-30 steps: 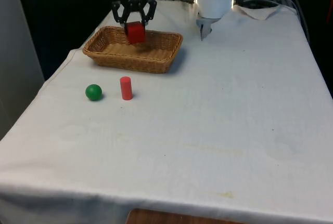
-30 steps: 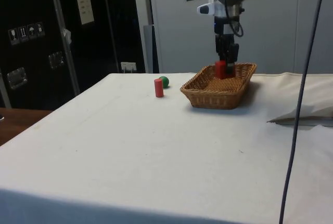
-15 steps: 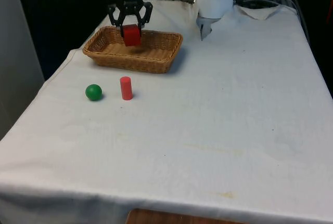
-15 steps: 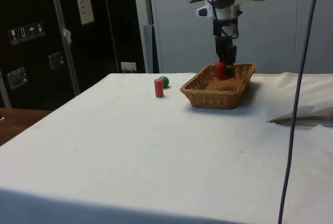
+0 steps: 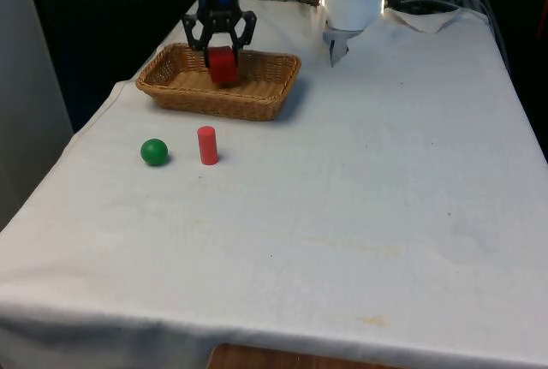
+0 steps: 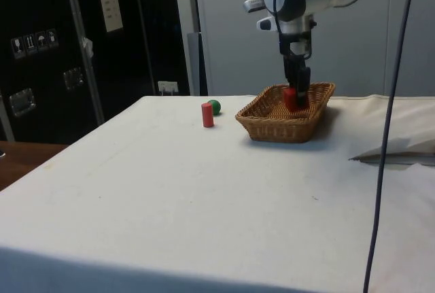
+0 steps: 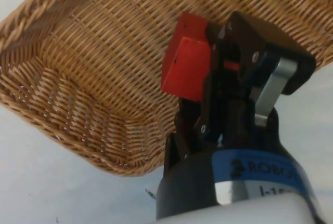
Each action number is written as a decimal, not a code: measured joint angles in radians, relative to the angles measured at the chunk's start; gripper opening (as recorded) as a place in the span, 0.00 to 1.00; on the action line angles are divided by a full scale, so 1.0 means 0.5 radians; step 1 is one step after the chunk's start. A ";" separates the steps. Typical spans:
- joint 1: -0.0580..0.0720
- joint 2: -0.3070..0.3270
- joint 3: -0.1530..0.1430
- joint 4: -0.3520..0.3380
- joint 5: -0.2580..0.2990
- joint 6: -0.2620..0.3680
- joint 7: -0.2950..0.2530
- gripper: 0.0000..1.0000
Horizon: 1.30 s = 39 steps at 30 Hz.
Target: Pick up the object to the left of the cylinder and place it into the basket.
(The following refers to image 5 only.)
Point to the red wooden cube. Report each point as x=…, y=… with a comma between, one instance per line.
x=223, y=66

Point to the brown wicker basket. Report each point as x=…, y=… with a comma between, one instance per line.
x=257, y=97

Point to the red wooden cylinder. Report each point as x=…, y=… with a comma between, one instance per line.
x=207, y=146

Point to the green wooden ball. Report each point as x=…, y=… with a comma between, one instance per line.
x=153, y=152

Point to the grey cabinet side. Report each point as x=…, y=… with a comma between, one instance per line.
x=30, y=86

